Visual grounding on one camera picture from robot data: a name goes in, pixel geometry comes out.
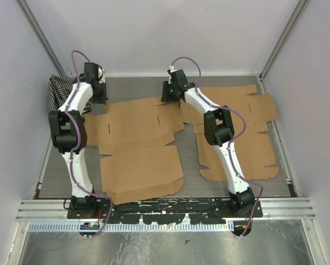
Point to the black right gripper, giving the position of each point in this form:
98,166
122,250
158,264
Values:
165,97

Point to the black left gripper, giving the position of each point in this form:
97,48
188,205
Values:
102,99

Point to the brown cardboard box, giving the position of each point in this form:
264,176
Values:
135,139

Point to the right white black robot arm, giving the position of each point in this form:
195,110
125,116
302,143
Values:
219,133

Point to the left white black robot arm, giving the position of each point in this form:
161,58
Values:
69,136

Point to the black white striped cloth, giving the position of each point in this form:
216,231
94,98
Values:
60,89

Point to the left aluminium corner post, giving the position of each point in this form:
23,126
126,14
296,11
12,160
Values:
40,27

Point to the aluminium corner post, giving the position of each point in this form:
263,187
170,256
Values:
40,27
287,30

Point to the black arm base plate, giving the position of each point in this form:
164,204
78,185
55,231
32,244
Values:
163,211

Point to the aluminium front rail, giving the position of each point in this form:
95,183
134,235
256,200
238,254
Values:
273,208

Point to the right aluminium corner post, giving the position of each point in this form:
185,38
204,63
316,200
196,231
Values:
287,30

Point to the slotted grey cable duct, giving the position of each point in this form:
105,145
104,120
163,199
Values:
79,226

